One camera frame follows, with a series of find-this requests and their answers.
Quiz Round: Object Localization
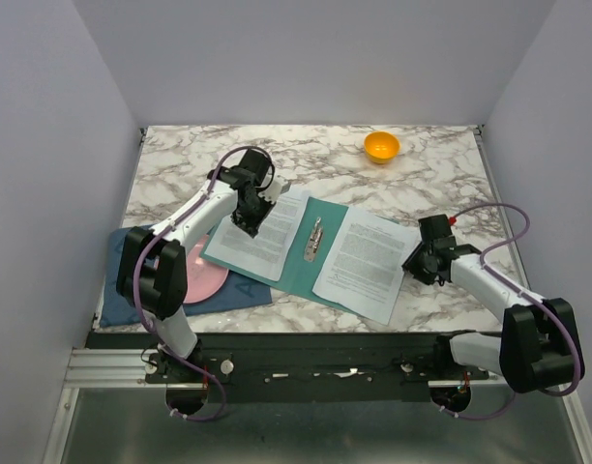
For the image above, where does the aluminium rail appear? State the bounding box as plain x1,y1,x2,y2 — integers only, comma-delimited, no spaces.
64,349,146,389

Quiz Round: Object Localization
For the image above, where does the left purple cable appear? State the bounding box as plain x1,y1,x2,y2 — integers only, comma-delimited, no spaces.
133,145,228,422

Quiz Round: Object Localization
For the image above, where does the purple cable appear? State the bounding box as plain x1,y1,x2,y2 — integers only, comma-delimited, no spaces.
438,202,585,421
133,145,228,422

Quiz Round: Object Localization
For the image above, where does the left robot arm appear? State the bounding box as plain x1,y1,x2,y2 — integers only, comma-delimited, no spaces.
116,145,289,382

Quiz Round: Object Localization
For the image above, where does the blue letter placemat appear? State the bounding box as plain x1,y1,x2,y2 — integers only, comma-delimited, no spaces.
99,225,273,330

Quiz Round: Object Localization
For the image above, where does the pink plate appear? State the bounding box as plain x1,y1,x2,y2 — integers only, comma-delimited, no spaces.
184,234,229,305

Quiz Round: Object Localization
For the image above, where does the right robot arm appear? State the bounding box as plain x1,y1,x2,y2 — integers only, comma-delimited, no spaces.
402,215,585,395

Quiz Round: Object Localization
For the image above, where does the black mounting base bar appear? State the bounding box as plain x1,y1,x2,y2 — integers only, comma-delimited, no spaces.
82,333,504,411

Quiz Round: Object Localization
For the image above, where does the orange bowl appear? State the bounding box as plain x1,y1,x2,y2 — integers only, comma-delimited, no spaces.
364,131,401,164

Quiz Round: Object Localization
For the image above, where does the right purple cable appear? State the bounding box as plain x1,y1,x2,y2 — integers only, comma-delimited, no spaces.
438,202,585,421

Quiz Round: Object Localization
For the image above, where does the chrome folder clip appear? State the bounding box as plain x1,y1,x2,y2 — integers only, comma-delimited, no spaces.
304,217,323,262

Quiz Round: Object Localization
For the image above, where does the teal folder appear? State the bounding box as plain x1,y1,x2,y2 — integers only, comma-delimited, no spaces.
198,195,403,310

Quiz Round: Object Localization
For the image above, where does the printed paper sheet bottom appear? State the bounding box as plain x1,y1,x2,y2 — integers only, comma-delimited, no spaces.
312,207,419,325

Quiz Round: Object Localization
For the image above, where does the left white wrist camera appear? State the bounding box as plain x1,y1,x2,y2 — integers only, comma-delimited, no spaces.
259,177,290,203

